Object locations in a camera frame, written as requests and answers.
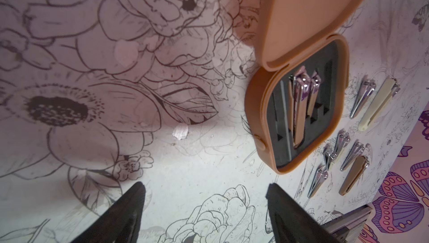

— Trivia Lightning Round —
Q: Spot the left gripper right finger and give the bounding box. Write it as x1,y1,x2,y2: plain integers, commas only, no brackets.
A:
266,183,338,243

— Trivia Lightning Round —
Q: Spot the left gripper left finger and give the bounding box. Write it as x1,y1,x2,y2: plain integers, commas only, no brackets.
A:
73,182,146,243

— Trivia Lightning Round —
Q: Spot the tan brown clipper case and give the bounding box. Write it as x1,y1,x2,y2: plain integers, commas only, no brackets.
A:
245,0,364,174

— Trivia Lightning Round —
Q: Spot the large brown nail clipper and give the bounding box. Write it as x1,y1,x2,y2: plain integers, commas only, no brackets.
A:
289,66,311,149

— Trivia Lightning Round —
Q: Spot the small silver nail clipper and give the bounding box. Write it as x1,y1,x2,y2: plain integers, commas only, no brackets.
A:
307,71,322,117

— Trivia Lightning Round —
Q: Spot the grey nail clipper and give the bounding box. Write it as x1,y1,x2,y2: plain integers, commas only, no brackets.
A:
307,165,328,198

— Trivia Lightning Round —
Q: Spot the long brown nail clipper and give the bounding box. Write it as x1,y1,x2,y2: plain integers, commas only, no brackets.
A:
339,156,369,196

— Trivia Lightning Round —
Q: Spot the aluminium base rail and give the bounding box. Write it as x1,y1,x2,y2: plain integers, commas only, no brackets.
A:
322,205,372,243

